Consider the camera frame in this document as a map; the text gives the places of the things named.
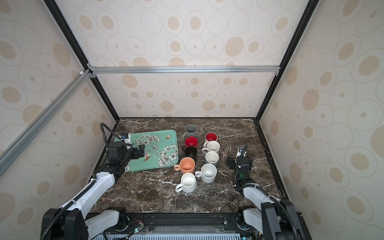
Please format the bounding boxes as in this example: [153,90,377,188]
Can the small grey mug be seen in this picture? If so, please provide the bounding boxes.
[205,152,220,166]

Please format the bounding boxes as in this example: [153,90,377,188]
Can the cream speckled mug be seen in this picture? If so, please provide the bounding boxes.
[195,164,218,184]

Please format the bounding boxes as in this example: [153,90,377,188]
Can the pink mug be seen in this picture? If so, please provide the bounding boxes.
[202,141,221,154]

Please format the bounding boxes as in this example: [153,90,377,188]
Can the cream and peach mug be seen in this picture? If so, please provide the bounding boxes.
[174,157,195,175]

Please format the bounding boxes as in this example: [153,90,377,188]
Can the white ribbed mug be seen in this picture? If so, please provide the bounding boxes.
[175,173,197,193]

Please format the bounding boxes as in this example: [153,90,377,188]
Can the red mug black handle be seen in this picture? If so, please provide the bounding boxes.
[185,136,198,149]

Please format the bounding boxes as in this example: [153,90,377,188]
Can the large grey mug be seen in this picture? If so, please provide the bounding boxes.
[183,124,197,140]

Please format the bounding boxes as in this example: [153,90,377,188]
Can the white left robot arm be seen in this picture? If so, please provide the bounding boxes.
[40,141,145,240]

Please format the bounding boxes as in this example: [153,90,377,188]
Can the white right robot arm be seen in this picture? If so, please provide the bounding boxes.
[226,155,310,240]

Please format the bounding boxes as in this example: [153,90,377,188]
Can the green floral tray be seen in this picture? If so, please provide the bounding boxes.
[126,130,179,172]

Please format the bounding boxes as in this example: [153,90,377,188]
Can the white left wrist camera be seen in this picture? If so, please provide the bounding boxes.
[120,133,132,144]

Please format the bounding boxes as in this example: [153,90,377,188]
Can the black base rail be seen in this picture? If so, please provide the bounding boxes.
[52,211,313,240]

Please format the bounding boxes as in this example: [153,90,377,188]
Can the aluminium back rail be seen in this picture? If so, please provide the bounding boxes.
[91,66,280,74]

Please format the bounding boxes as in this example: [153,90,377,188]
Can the aluminium rail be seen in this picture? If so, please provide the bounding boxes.
[1,69,91,175]
[91,66,280,74]

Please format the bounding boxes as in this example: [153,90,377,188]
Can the aluminium left rail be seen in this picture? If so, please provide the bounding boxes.
[1,69,91,175]

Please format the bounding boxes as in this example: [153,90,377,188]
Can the black corner frame post left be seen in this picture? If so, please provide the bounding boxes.
[44,0,120,123]

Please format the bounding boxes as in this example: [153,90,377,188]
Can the black corner frame post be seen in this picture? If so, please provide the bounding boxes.
[256,0,319,123]
[44,0,120,123]

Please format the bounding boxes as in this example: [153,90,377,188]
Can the black corner frame post right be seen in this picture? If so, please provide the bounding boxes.
[256,0,319,123]

